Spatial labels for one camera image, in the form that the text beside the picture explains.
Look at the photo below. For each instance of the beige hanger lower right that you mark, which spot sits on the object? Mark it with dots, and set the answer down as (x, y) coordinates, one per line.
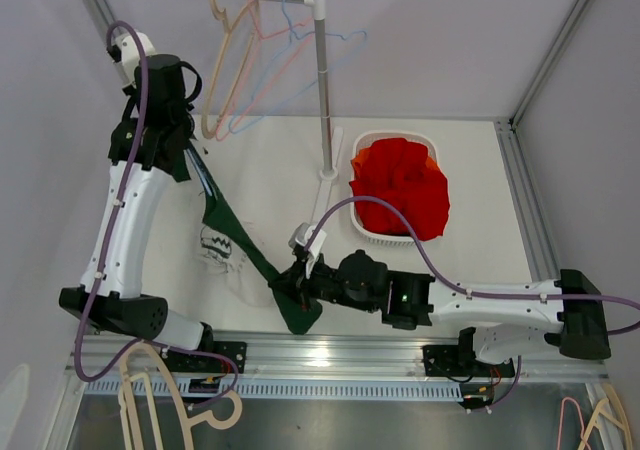
(608, 419)

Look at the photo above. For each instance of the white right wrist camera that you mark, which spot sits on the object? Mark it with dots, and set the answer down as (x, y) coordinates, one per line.
(307, 241)

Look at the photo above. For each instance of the green and beige t-shirt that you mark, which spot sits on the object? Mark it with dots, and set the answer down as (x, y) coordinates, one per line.
(237, 261)

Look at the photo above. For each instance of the pink hanger lower right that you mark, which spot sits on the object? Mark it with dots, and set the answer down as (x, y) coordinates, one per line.
(571, 417)

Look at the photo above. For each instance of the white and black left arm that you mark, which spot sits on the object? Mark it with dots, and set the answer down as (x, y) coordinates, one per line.
(143, 163)

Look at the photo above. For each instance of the red t-shirt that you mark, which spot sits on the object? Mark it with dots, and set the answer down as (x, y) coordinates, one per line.
(402, 174)

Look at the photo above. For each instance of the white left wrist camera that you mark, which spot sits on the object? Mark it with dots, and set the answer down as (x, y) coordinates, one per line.
(129, 55)

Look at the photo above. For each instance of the aluminium rail front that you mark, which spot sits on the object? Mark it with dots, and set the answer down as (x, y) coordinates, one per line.
(274, 366)

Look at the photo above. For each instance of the aluminium frame post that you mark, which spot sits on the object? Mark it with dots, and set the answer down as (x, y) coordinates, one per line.
(560, 42)

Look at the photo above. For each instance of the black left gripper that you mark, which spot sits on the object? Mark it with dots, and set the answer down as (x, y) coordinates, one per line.
(130, 91)

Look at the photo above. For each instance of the orange t-shirt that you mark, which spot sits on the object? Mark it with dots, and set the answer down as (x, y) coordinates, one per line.
(360, 163)

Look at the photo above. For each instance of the pink plastic hanger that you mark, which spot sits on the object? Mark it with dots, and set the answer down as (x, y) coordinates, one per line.
(254, 44)

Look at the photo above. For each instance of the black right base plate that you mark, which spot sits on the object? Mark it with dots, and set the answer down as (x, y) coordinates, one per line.
(461, 364)

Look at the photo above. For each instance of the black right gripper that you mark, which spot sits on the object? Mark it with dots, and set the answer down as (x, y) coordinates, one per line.
(306, 285)

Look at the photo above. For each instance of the beige wooden hanger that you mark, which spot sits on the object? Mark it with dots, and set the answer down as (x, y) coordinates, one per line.
(217, 102)

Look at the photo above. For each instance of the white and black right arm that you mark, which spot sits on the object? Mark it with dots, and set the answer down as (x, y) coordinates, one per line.
(496, 321)

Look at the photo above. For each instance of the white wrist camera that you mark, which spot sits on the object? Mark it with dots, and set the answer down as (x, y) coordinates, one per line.
(129, 55)
(307, 241)

